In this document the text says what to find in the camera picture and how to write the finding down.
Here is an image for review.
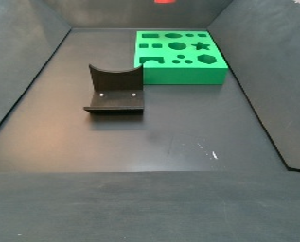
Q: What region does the green shape sorter block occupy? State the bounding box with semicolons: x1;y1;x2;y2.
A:
134;30;227;85

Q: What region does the red object at top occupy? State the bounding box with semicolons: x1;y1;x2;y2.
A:
152;0;175;4

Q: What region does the black curved holder bracket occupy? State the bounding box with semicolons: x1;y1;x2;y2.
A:
83;65;144;112

